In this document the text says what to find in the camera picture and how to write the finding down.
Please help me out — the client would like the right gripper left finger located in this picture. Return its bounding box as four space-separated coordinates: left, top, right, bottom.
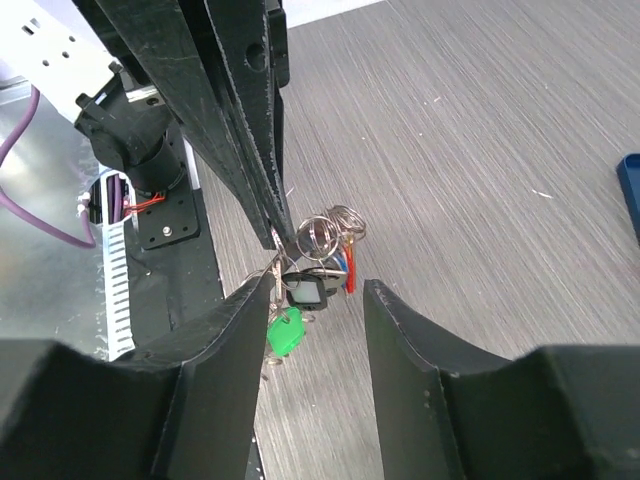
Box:
1 276 272 479

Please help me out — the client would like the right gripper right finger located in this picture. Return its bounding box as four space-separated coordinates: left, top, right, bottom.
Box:
363 280 639 479

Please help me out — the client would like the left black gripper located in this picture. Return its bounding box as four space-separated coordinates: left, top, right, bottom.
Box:
94 1 295 243

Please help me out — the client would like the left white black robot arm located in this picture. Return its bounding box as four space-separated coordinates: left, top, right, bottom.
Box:
1 1 295 249

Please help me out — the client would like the slotted white cable duct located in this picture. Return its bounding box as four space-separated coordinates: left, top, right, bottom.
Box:
100 167 135 361

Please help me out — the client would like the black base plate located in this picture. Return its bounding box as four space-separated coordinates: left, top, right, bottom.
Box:
122 124 266 480

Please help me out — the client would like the dark blue tray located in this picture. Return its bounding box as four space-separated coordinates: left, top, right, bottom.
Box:
616 153 640 240

